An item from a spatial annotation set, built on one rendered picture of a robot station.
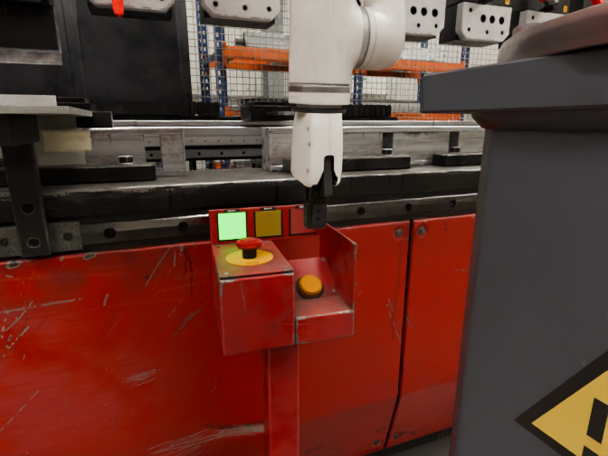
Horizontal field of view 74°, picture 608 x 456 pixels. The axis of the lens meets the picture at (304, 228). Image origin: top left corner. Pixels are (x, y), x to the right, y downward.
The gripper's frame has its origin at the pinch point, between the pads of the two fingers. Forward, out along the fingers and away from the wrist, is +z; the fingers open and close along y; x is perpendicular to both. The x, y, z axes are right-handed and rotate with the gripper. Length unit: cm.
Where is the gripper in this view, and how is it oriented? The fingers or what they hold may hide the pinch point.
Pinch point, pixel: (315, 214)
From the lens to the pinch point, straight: 60.8
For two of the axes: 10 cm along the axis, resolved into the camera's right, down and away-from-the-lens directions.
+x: 9.6, -0.7, 2.8
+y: 2.9, 3.3, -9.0
